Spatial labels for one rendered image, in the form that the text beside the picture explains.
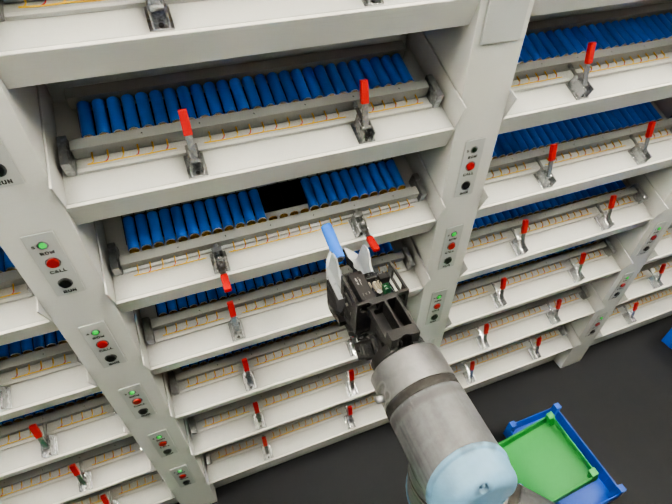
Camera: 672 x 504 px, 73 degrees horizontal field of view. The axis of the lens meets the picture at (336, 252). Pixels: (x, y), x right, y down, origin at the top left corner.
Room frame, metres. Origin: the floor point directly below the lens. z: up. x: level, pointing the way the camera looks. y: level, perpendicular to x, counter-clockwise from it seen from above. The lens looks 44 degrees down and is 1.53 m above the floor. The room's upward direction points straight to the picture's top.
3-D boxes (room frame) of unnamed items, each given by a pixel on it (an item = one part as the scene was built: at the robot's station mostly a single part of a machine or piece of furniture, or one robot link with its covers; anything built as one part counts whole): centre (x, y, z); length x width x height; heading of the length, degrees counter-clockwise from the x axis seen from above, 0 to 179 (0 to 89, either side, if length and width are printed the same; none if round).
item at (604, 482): (0.59, -0.72, 0.04); 0.30 x 0.20 x 0.08; 21
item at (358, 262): (0.47, -0.04, 1.06); 0.09 x 0.03 x 0.06; 17
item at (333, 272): (0.45, 0.00, 1.06); 0.09 x 0.03 x 0.06; 26
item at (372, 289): (0.36, -0.06, 1.06); 0.12 x 0.08 x 0.09; 21
